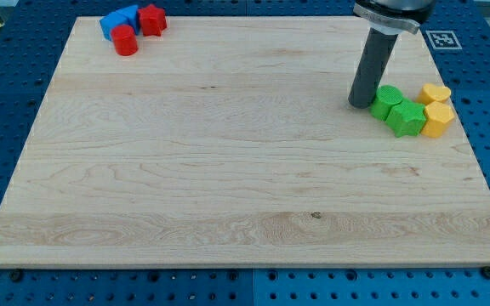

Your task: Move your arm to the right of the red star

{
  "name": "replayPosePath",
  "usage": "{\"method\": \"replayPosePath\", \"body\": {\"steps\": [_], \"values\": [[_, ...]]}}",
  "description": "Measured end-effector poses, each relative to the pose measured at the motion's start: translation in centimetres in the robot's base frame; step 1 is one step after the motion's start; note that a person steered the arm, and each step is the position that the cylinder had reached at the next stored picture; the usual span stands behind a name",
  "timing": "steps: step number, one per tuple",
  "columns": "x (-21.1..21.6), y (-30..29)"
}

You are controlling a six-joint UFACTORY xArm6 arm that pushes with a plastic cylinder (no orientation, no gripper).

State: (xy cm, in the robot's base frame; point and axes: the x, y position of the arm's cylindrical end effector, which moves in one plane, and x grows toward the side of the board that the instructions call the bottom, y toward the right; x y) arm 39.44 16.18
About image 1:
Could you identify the green cylinder block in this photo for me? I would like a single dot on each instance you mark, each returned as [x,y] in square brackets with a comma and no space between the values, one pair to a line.
[385,98]

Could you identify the yellow heart block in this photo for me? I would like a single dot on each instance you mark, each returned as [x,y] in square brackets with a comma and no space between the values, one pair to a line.
[433,93]

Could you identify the blue triangle block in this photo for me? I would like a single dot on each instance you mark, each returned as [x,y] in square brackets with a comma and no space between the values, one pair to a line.
[108,22]

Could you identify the wooden board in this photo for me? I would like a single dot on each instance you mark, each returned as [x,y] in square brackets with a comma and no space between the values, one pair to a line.
[229,142]

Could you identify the red cylinder block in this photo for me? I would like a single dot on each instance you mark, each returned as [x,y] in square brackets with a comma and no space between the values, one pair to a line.
[124,40]

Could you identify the yellow hexagon block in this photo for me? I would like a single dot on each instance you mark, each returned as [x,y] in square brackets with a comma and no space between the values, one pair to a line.
[439,117]

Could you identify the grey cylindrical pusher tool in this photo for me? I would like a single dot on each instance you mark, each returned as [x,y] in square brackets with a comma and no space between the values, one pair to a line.
[375,56]

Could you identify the black board corner screw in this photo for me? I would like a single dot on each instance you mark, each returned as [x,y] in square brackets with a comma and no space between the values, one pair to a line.
[16,275]
[485,272]

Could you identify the green star block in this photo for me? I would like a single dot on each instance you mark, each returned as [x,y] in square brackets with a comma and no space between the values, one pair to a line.
[406,118]

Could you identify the red star block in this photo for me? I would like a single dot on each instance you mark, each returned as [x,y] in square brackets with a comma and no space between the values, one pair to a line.
[152,20]

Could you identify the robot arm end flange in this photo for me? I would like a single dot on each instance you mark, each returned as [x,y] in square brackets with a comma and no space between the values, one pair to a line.
[391,17]

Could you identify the fiducial marker tag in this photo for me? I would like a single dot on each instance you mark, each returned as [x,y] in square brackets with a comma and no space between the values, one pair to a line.
[443,40]

